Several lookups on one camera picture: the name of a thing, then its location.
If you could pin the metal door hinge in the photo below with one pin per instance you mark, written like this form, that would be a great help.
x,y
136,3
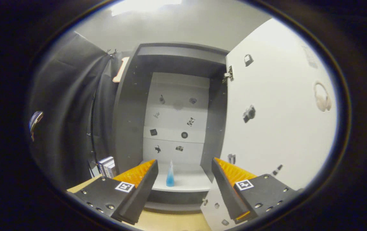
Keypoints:
x,y
205,201
228,74

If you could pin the white cabinet shelf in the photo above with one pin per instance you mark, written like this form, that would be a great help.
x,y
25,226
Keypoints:
x,y
189,183

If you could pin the dark grey cabinet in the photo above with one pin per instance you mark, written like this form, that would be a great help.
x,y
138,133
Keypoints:
x,y
125,122

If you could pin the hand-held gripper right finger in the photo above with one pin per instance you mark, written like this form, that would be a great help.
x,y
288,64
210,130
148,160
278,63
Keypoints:
x,y
226,192

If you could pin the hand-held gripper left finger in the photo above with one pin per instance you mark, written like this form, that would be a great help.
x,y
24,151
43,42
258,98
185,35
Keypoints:
x,y
141,195

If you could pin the light grey cabinet door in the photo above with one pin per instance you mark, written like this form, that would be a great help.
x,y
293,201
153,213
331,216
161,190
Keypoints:
x,y
283,144

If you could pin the blue and white bottle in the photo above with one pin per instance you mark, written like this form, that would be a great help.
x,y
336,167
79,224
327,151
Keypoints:
x,y
170,179

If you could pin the black backdrop cloth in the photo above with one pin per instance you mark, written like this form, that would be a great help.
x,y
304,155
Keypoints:
x,y
67,112

